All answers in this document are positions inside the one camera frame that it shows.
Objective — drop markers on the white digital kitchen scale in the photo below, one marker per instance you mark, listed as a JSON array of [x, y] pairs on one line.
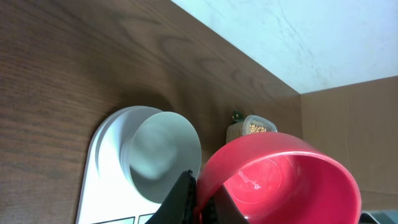
[[107, 196]]

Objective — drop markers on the clear plastic container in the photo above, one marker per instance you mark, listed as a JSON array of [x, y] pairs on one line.
[[253, 119]]

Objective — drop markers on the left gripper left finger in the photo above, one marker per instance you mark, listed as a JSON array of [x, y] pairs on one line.
[[178, 206]]

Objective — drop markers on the light grey round bowl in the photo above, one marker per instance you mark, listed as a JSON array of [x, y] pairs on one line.
[[153, 157]]

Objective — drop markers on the red plastic measuring scoop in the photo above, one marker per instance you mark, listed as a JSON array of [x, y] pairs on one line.
[[278, 178]]

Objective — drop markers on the pile of soybeans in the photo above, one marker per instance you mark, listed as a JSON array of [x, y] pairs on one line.
[[237, 130]]

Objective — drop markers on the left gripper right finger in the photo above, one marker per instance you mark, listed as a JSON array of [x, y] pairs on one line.
[[221, 209]]

